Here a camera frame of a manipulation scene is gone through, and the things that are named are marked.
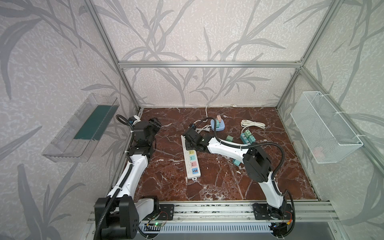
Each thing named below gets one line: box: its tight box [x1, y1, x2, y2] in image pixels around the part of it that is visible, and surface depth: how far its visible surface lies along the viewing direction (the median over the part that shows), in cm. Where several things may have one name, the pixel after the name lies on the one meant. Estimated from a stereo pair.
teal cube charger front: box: [248, 135, 256, 144], surface depth 96 cm
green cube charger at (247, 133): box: [245, 129, 252, 138], surface depth 98 cm
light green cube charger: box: [226, 135, 234, 142], surface depth 104 cm
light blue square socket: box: [210, 118, 226, 132], surface depth 109 cm
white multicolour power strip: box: [180, 135, 201, 181], surface depth 88 cm
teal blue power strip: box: [240, 132, 251, 146], surface depth 101 cm
